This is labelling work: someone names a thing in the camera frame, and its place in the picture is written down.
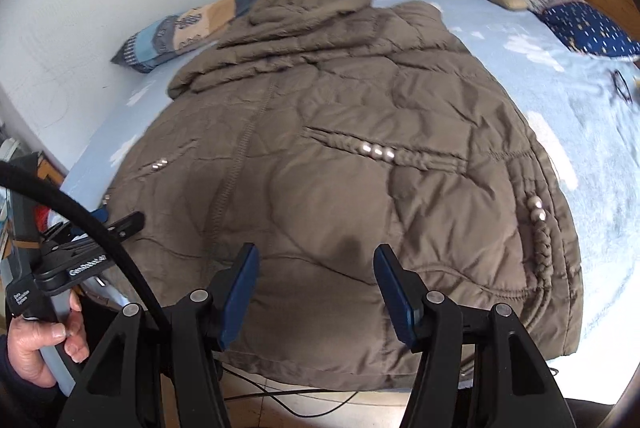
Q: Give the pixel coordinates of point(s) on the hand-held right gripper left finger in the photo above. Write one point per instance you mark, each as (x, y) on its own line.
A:
(240, 293)

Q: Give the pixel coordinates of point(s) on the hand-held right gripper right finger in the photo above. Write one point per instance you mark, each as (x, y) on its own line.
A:
(395, 298)

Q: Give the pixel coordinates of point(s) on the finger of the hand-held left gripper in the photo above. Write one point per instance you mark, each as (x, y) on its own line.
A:
(100, 214)
(127, 224)

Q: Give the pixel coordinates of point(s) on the brown quilted jacket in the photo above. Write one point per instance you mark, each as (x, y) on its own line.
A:
(350, 208)

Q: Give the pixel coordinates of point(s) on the person's left hand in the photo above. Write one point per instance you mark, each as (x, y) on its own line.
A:
(30, 348)

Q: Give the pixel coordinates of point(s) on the wooden table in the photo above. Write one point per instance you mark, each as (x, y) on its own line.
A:
(50, 171)

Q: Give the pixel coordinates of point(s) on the light blue cloud blanket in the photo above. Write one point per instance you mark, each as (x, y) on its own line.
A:
(575, 133)

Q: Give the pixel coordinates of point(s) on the eyeglasses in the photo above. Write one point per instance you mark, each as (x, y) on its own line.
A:
(621, 83)

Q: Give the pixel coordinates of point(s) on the navy patterned pillow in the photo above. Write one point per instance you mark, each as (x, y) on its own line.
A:
(590, 28)

